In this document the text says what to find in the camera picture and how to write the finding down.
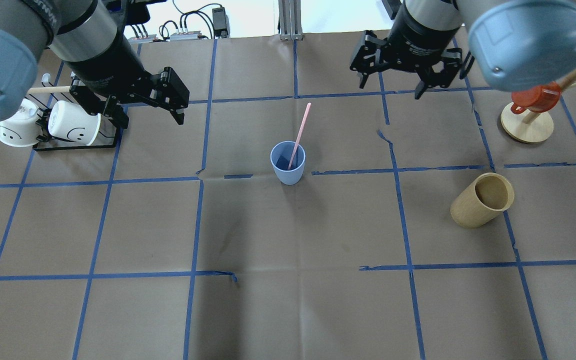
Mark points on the grey usb hub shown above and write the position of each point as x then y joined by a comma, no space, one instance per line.
143,39
184,36

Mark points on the white smiley cup far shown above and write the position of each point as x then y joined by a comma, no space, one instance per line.
21,130

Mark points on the black power adapter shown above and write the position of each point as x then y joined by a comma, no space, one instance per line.
392,7
221,24

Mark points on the black power adapter right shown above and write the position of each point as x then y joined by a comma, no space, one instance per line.
392,7

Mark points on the blue plastic cup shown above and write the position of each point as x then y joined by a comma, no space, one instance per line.
279,157

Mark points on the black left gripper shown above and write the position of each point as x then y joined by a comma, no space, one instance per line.
102,60

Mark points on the aluminium frame post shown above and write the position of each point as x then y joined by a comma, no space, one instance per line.
290,20

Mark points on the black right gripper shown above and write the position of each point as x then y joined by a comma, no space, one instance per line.
419,30

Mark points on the brown paper table cover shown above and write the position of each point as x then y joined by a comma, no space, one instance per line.
181,243

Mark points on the grey usb hub upper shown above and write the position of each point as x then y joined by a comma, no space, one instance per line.
184,36

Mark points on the yellow bamboo cylinder holder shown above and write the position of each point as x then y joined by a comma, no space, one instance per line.
487,197

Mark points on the pink chopstick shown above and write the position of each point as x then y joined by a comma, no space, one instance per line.
299,135

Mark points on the grey usb hub lower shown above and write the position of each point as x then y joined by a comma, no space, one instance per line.
143,39

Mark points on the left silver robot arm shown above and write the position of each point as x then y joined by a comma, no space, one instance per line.
85,36

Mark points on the orange mug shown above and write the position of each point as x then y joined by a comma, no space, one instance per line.
538,99

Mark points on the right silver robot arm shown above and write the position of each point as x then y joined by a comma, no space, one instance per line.
518,44

